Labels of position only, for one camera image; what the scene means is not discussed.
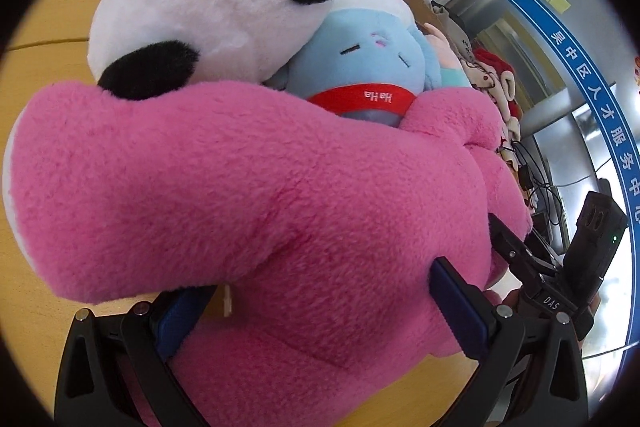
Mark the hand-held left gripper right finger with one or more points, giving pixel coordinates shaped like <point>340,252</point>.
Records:
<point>460,307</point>

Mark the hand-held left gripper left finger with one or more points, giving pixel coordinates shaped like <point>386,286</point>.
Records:
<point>176,322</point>

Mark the yellow sticky note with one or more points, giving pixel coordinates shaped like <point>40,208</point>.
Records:
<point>560,2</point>

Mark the black power adapter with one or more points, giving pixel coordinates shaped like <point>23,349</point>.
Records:
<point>526,178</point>

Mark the teal plush doll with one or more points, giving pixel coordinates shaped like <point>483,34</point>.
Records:
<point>452,76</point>

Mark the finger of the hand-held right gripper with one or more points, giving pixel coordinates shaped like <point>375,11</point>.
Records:
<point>515,252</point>

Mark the grey cloth bag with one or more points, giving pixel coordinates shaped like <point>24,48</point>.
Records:
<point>452,29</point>

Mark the red-haired doll plush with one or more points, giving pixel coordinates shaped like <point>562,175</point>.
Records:
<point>492,77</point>

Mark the blue plush with red band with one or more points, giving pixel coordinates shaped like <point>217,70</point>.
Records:
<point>360,57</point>

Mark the pink plush toy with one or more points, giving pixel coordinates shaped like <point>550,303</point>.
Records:
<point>240,187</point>

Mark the blue glass banner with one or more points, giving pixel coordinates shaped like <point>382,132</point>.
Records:
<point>590,72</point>

